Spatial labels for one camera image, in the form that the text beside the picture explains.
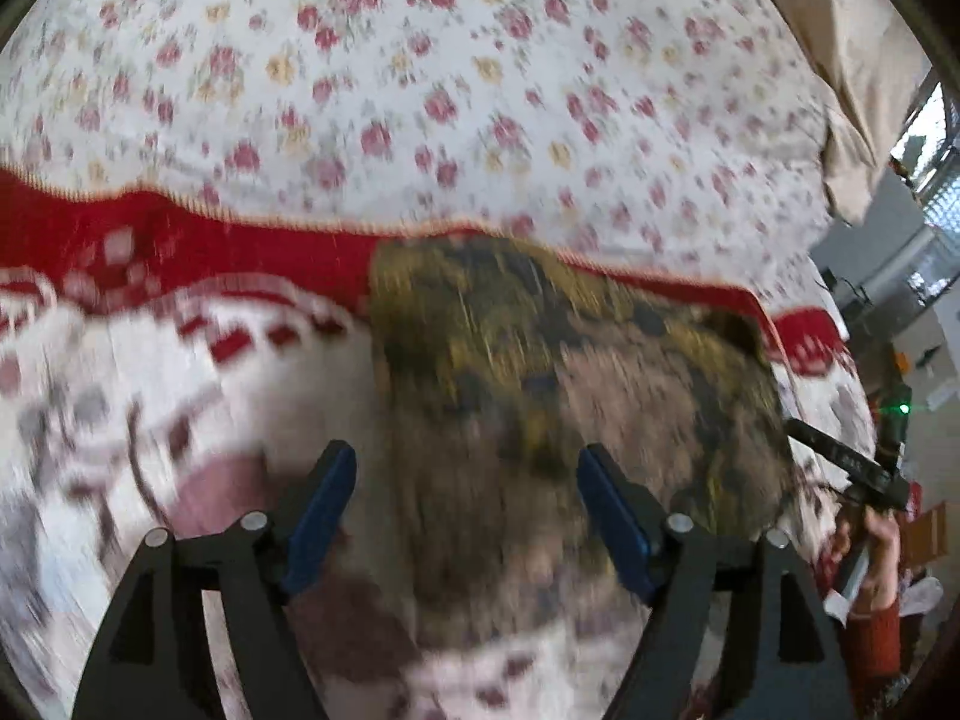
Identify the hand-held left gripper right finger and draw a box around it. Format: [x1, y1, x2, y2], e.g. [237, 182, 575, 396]
[576, 442, 857, 720]

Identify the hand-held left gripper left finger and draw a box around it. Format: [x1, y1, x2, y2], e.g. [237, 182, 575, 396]
[71, 439, 358, 720]

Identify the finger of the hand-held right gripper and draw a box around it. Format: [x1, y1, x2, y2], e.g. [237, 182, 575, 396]
[786, 418, 895, 494]

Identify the dark gold patterned cloth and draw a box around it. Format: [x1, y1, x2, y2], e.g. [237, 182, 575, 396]
[367, 235, 800, 616]

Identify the person's right hand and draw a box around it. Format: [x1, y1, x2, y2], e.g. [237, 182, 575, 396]
[855, 510, 902, 612]

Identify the red white fleece blanket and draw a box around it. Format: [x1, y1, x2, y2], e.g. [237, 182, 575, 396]
[0, 165, 878, 720]

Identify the window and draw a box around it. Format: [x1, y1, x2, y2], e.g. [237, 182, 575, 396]
[892, 82, 960, 301]

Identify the beige curtain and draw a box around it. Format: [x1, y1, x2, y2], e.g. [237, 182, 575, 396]
[765, 0, 935, 226]

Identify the white floral bed sheet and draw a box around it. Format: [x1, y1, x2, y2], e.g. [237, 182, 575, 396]
[0, 0, 837, 301]

